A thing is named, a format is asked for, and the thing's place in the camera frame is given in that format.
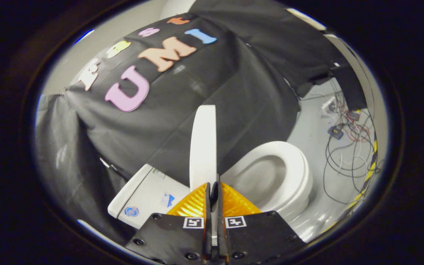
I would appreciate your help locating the white toilet tank cover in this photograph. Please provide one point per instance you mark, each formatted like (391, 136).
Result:
(129, 193)

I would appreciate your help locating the white toilet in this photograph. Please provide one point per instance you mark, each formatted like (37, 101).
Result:
(153, 195)

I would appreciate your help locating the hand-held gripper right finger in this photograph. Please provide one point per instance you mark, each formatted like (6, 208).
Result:
(256, 239)

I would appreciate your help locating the white toilet lid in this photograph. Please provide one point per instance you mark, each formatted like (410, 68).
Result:
(202, 147)

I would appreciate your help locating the black power adapter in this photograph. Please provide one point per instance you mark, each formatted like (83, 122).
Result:
(335, 132)

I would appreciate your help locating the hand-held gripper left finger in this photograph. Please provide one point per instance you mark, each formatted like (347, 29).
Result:
(171, 239)

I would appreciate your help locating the yellow black striped tape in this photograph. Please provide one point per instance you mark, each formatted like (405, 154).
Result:
(371, 169)

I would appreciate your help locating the black backdrop cloth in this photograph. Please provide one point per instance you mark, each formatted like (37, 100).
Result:
(204, 92)

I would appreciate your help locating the white power strip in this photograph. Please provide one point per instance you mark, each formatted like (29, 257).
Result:
(329, 106)

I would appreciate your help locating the white toilet seat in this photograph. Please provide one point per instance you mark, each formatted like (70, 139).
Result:
(296, 165)

